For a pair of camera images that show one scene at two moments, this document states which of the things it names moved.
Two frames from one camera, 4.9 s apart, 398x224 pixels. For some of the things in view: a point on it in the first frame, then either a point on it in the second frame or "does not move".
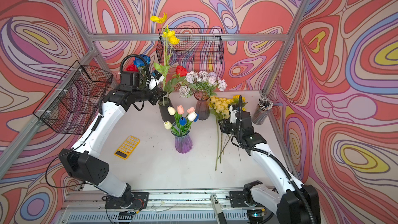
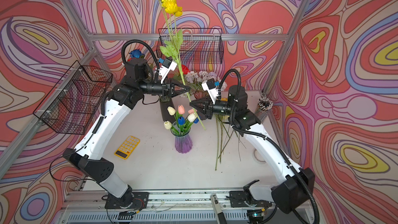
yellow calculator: x=127 y=147 does not move
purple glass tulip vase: x=183 y=143 does not move
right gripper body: x=229 y=128 -> x=221 y=108
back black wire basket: x=196 y=46 does not move
